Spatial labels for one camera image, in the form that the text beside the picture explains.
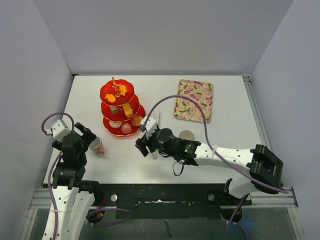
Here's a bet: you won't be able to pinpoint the metal tongs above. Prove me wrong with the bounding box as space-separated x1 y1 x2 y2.
148 111 161 160

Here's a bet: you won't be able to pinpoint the pink handled white cup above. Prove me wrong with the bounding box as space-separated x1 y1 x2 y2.
88 137 105 155

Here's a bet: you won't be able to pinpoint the brown bread roll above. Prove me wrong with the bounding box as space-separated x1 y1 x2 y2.
131 115 143 127

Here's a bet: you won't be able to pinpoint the blue mug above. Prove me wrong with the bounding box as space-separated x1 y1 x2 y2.
179 130 195 141

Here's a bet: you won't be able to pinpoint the white frosted donut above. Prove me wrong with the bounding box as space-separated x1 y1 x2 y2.
109 120 123 129

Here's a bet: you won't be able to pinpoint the yellow layered cake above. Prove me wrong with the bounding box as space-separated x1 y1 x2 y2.
122 103 134 118

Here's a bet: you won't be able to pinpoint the red three-tier cake stand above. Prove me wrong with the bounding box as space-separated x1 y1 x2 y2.
99 77 146 137

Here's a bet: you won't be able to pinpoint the chocolate cake slice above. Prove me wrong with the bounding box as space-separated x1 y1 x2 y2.
110 106 118 115

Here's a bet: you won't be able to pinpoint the orange cookie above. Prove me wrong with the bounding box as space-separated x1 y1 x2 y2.
104 94 117 103

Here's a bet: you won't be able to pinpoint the orange fish biscuit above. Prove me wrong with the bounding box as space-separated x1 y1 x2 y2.
118 85 128 96

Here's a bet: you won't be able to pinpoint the floral serving tray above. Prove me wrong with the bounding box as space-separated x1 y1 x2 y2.
172 79 215 124

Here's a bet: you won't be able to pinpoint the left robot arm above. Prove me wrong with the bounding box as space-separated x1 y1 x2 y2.
42 120 102 240

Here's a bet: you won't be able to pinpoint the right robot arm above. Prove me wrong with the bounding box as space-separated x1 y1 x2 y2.
135 128 288 205

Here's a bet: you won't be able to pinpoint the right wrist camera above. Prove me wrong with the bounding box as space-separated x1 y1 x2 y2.
140 117 158 139

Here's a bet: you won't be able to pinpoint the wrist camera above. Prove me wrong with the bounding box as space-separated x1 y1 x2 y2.
140 117 158 139
45 119 72 142

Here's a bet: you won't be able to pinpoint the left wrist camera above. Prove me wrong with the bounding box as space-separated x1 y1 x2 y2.
45 119 72 142

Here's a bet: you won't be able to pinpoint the black base frame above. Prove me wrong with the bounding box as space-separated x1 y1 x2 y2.
79 180 241 226

